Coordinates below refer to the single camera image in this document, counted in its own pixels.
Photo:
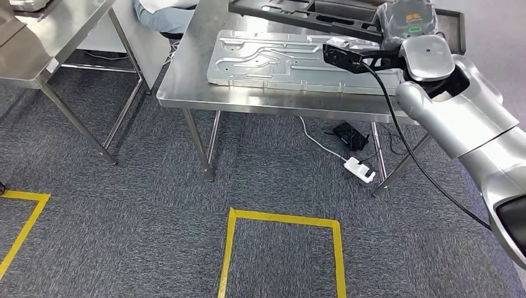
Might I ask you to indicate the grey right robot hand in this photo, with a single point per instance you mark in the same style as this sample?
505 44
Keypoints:
407 20

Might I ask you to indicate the black plastic car part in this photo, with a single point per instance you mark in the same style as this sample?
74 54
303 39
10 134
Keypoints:
296 14

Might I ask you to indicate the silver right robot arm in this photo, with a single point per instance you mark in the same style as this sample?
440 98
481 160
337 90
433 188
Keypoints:
464 119

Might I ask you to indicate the stainless steel workbench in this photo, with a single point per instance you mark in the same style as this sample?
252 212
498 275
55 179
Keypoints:
185 82

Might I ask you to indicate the black router with antennas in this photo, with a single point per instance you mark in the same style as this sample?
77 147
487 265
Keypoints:
349 135

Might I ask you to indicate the silver stamped metal panel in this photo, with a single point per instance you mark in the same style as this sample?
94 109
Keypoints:
279 70
26 5

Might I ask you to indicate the white power strip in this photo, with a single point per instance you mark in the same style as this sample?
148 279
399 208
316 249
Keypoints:
358 168

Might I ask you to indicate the black stool seat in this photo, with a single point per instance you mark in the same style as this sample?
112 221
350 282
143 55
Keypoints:
172 36

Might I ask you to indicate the person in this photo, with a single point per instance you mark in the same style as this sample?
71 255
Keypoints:
164 18

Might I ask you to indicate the yellow floor tape outline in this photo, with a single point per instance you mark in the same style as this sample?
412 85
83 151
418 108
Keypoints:
28 224
337 255

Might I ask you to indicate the stainless steel table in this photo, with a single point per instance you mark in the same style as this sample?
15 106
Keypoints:
61 28

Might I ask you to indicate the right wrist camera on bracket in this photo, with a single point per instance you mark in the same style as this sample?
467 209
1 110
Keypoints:
341 57

